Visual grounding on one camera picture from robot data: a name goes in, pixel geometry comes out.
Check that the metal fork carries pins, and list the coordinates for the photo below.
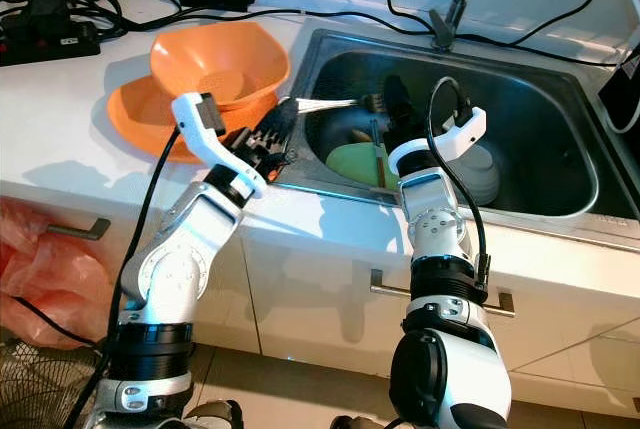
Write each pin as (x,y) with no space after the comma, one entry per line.
(325,104)

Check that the wooden chopstick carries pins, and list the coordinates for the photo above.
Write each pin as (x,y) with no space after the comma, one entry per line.
(382,169)

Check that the orange bowl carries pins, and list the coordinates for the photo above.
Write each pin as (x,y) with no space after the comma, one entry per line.
(220,61)

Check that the orange plate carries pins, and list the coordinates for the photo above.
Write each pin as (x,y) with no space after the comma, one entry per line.
(135,114)

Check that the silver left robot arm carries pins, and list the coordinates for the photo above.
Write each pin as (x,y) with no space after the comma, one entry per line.
(170,269)

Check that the white kitchen cabinet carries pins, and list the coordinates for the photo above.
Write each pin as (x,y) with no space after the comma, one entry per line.
(310,289)

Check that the green plate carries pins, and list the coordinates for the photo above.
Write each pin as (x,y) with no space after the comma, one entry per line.
(350,164)

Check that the grey bowl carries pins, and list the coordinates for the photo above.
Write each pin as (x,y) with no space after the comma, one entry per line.
(485,179)

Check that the stainless steel sink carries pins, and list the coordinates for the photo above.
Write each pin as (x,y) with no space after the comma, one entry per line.
(550,139)

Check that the black box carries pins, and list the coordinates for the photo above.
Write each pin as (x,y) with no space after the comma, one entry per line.
(622,89)

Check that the black power strip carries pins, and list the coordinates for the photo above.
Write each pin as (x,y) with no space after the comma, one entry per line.
(50,39)

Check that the red plastic bag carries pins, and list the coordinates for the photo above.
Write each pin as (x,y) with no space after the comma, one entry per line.
(40,269)

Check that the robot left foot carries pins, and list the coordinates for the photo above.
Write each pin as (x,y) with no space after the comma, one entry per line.
(215,417)

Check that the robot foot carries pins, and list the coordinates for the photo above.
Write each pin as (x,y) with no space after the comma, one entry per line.
(360,424)
(215,417)

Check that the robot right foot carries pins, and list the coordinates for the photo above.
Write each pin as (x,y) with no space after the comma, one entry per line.
(360,424)

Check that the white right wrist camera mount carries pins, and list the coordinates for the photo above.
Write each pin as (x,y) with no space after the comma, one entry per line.
(465,129)

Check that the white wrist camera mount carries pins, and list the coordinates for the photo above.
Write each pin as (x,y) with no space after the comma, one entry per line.
(198,129)
(465,129)

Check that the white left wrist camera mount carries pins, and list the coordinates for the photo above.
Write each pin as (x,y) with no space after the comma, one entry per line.
(198,129)

